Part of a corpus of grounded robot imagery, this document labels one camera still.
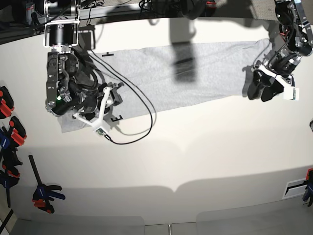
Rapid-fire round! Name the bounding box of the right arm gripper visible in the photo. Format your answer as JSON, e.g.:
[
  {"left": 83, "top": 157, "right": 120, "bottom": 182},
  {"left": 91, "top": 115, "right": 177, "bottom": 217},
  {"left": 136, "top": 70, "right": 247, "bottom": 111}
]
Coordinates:
[{"left": 52, "top": 85, "right": 122, "bottom": 129}]

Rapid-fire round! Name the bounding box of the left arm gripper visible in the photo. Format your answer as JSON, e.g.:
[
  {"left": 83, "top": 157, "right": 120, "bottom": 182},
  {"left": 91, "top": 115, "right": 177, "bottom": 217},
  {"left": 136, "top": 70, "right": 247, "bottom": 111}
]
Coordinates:
[{"left": 247, "top": 50, "right": 302, "bottom": 102}]

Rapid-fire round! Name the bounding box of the grey T-shirt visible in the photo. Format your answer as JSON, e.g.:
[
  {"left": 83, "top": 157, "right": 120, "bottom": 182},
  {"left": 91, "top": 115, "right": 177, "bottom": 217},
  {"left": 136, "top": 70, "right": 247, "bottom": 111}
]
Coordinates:
[{"left": 57, "top": 38, "right": 272, "bottom": 134}]

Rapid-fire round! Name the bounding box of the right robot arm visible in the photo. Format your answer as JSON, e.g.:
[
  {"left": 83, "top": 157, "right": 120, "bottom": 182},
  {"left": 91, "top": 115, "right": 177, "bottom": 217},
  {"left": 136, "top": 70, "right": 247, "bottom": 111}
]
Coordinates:
[{"left": 43, "top": 0, "right": 271, "bottom": 120}]

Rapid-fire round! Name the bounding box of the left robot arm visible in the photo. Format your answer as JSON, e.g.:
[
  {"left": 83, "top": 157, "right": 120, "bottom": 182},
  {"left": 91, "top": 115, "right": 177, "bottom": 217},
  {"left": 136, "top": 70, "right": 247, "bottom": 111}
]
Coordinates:
[{"left": 257, "top": 0, "right": 313, "bottom": 102}]

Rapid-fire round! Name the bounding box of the orange black clamp lower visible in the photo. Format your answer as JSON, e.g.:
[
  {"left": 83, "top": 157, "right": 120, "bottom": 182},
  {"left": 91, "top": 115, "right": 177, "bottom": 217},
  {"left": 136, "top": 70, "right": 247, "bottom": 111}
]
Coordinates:
[{"left": 9, "top": 116, "right": 27, "bottom": 147}]

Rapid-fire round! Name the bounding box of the orange black clamp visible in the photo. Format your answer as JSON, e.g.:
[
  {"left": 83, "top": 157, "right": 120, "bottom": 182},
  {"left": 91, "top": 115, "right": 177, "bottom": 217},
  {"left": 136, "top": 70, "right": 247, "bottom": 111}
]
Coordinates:
[
  {"left": 9, "top": 116, "right": 27, "bottom": 147},
  {"left": 0, "top": 86, "right": 14, "bottom": 119}
]

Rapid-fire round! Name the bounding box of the orange black clamp upper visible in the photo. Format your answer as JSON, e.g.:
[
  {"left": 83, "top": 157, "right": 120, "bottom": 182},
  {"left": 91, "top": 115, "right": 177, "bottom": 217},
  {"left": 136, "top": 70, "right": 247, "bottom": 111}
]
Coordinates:
[{"left": 0, "top": 86, "right": 14, "bottom": 119}]

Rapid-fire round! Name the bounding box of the blue orange bar clamp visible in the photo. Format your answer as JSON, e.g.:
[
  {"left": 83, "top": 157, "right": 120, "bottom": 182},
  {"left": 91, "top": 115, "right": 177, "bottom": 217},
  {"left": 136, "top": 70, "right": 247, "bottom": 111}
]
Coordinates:
[{"left": 28, "top": 155, "right": 66, "bottom": 214}]

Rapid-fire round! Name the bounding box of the blue black clamp left edge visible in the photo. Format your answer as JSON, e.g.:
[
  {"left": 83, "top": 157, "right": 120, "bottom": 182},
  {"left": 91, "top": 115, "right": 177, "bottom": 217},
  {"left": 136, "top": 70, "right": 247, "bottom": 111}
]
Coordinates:
[{"left": 0, "top": 127, "right": 22, "bottom": 208}]

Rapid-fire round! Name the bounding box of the blue clamp right edge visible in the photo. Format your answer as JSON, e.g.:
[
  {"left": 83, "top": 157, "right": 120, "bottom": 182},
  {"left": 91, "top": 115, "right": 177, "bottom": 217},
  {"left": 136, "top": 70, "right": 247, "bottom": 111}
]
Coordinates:
[{"left": 302, "top": 168, "right": 313, "bottom": 207}]

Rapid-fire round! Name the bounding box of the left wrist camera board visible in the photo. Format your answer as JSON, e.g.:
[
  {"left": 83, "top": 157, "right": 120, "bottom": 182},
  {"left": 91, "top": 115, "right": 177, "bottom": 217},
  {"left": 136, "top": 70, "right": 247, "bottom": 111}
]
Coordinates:
[{"left": 283, "top": 86, "right": 300, "bottom": 100}]

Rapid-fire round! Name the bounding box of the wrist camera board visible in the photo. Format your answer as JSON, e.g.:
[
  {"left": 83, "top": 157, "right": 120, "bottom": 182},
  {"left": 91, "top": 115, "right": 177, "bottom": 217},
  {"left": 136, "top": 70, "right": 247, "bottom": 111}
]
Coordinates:
[
  {"left": 283, "top": 86, "right": 300, "bottom": 100},
  {"left": 93, "top": 126, "right": 108, "bottom": 136}
]

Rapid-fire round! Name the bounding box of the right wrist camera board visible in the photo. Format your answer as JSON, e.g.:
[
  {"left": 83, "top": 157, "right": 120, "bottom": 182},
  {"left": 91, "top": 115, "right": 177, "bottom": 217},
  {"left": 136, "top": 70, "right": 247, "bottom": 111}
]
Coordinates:
[{"left": 93, "top": 126, "right": 108, "bottom": 136}]

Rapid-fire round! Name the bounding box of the black camera cable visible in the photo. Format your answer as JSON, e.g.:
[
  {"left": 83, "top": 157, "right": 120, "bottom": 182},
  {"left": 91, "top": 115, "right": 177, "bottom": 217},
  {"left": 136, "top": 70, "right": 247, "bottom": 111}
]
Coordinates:
[{"left": 85, "top": 48, "right": 157, "bottom": 145}]

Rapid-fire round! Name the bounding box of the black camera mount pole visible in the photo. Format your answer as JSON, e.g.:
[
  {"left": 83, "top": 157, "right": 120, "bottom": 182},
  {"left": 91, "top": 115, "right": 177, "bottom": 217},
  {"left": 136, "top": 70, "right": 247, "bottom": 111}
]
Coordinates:
[{"left": 180, "top": 0, "right": 206, "bottom": 20}]

